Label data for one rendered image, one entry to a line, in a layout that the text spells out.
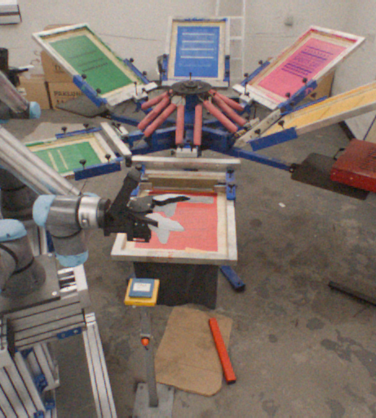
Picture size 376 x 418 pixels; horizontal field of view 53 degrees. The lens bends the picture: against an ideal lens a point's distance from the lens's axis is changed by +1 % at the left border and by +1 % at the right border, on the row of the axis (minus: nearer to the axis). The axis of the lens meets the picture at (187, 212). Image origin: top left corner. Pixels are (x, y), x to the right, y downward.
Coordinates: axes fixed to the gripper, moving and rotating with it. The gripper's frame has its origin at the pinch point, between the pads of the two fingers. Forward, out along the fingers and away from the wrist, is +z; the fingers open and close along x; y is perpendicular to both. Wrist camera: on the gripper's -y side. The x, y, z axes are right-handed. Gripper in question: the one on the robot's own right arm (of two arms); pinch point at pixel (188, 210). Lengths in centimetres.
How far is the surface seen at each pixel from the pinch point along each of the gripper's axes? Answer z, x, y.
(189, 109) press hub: -16, -203, 25
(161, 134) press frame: -36, -193, 41
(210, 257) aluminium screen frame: 5, -67, 60
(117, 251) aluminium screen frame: -38, -67, 60
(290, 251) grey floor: 73, -198, 142
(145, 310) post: -22, -48, 78
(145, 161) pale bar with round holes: -39, -146, 45
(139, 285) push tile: -25, -50, 65
